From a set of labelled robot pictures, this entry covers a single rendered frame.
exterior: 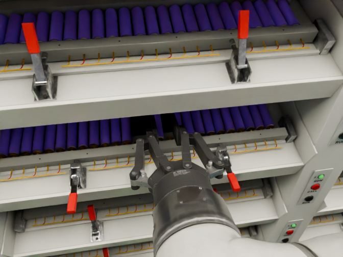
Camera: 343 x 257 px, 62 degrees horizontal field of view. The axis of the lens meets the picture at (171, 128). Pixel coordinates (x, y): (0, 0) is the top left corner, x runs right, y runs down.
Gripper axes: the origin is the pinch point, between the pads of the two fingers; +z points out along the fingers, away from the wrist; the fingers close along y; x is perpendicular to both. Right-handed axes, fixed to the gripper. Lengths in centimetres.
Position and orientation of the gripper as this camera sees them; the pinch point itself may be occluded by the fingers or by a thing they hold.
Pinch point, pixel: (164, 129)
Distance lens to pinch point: 50.9
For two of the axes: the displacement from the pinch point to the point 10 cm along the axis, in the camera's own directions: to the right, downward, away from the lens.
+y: -9.9, 1.1, -1.2
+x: 0.4, 8.7, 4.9
